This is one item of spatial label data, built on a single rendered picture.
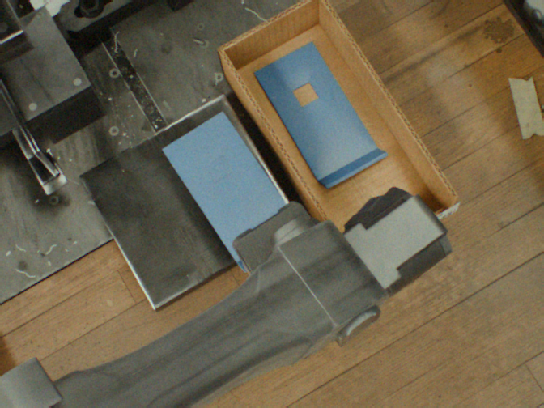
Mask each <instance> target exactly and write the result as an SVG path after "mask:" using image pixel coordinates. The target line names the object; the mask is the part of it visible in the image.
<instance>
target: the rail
mask: <svg viewBox="0 0 544 408"><path fill-rule="evenodd" d="M0 92H1V94H2V96H3V98H4V100H5V101H6V103H7V105H8V107H9V109H10V110H11V112H12V114H13V117H14V119H15V120H16V121H17V122H18V124H19V126H20V128H21V130H22V131H23V133H24V135H25V137H26V139H27V140H28V142H29V144H30V146H31V148H32V149H33V151H34V153H35V154H36V153H37V152H38V151H41V152H42V149H41V148H40V145H39V143H38V142H37V140H36V138H35V136H34V134H32V131H31V129H30V128H29V127H28V126H27V124H26V123H25V122H24V120H23V118H22V115H21V114H20V112H19V110H18V108H17V107H16V105H15V104H14V102H13V100H12V99H11V97H10V95H9V93H8V92H7V90H6V88H5V86H4V85H3V83H2V80H1V79H0Z"/></svg>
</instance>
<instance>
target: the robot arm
mask: <svg viewBox="0 0 544 408"><path fill-rule="evenodd" d="M277 212H278V213H277V214H276V215H274V216H272V217H270V218H269V219H267V220H266V221H265V222H263V223H261V224H260V225H258V226H256V227H255V228H254V229H252V228H250V229H248V230H247V231H244V232H242V233H240V234H239V235H238V236H236V238H235V239H234V240H233V241H232V247H233V248H234V251H235V252H236V255H237V256H238V258H239V259H240V261H241V262H242V264H243V266H244V268H245V269H246V270H247V271H248V273H249V275H250V276H249V277H248V278H247V280H246V281H244V282H243V283H242V284H241V285H239V286H238V287H237V288H236V289H235V290H234V291H233V292H232V293H230V295H229V296H228V297H226V298H225V299H223V300H222V301H220V302H219V303H217V304H216V305H215V306H213V307H212V308H210V309H208V310H206V311H205V312H203V313H200V314H199V315H197V316H195V317H194V318H192V319H190V320H188V321H186V322H185V323H183V324H182V325H179V326H177V327H176V328H175V329H173V330H171V331H169V332H167V333H166V334H164V335H162V336H161V337H159V338H156V339H155V341H153V342H150V343H149V344H147V345H145V346H143V347H141V348H139V349H137V350H136V351H133V352H131V353H129V354H128V355H124V356H122V357H120V358H118V359H115V360H112V361H109V362H107V363H102V364H100V365H97V366H95V367H92V368H87V369H84V370H76V371H72V372H69V373H68V374H66V375H64V376H63V377H60V378H58V379H56V380H55V381H52V380H51V378H50V377H49V375H48V373H47V372H46V371H45V369H44V368H43V366H42V365H41V363H40V361H39V360H38V358H37V357H34V358H32V359H30V360H28V361H27V362H25V363H22V364H20V365H19V366H18V367H16V368H13V369H11V370H10V371H9V372H7V373H5V374H4V375H3V376H1V377H0V408H204V407H206V406H208V405H210V404H211V403H212V402H214V401H215V400H217V399H218V398H220V397H222V396H223V395H224V394H226V393H228V392H229V391H231V390H233V389H234V388H236V387H238V386H239V385H242V383H244V382H246V381H248V380H251V379H253V378H254V377H256V376H260V375H261V374H263V373H266V372H269V371H271V370H274V369H276V368H280V367H283V366H291V365H294V364H295V363H298V362H299V361H300V360H302V359H307V358H308V357H309V356H311V355H313V354H315V353H316V352H318V351H319V350H320V349H322V348H323V347H325V346H327V345H328V344H330V343H331V342H333V341H335V342H336V343H337V344H338V345H339V346H340V348H341V347H342V346H344V345H345V344H347V343H348V342H349V341H350V340H351V339H353V337H354V336H356V335H357V334H359V333H360V332H362V331H363V330H364V329H366V328H367V327H368V326H369V325H372V324H373V322H375V321H377V320H379V319H380V314H381V310H380V309H379V307H380V306H381V305H382V304H383V303H384V302H385V301H386V300H387V299H388V298H389V297H393V296H395V294H396V293H398V292H399V291H400V290H401V289H402V288H404V287H405V286H407V285H408V284H409V283H411V282H412V281H414V280H415V279H416V278H417V277H419V276H421V275H422V274H424V273H425V272H427V271H428V270H429V269H431V268H432V267H433V266H434V265H436V264H437V263H438V262H440V261H442V260H443V259H444V258H446V257H447V256H448V255H449V254H450V253H452V246H451V244H450V242H449V240H448V237H447V236H446V233H447V231H448V230H447V229H446V228H445V226H444V225H443V224H442V223H441V222H440V221H439V219H438V218H437V217H436V215H435V214H434V213H433V212H432V210H431V209H430V208H429V205H428V204H427V203H426V202H425V201H424V200H423V198H422V197H421V196H420V195H419V194H418V193H417V194H415V195H414V196H413V195H411V194H410V193H409V192H407V191H405V190H403V189H399V188H398V187H395V186H394V187H392V188H390V189H389V190H388V191H387V192H386V194H383V195H380V196H376V197H372V198H369V199H368V200H367V201H366V202H365V203H364V204H363V205H362V208H361V209H360V210H359V211H358V212H357V213H356V214H355V215H353V216H352V217H351V218H350V219H349V220H348V221H347V223H346V224H345V225H344V228H345V231H344V232H343V233H341V232H340V231H339V229H338V228H337V226H336V225H335V224H334V222H333V221H332V220H326V221H324V222H320V221H319V220H317V219H315V218H309V216H308V214H307V212H306V210H305V209H304V206H303V205H302V204H300V203H299V202H297V201H291V202H289V203H287V204H285V205H284V206H282V208H280V209H279V210H277Z"/></svg>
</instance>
